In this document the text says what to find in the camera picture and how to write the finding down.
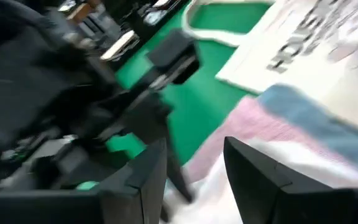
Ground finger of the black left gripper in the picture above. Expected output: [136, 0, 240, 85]
[165, 136, 196, 203]

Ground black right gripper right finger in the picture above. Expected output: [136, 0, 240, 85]
[224, 136, 358, 224]

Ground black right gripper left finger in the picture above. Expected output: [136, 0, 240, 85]
[0, 138, 168, 224]

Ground white printed tote bag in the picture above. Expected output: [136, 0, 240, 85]
[181, 0, 358, 134]

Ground white garment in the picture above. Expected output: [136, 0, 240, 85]
[162, 138, 358, 224]

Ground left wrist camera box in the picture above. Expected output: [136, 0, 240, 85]
[146, 29, 201, 85]

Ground light blue jeans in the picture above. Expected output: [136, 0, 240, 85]
[258, 83, 358, 178]

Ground green table mat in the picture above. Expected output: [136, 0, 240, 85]
[106, 2, 273, 166]

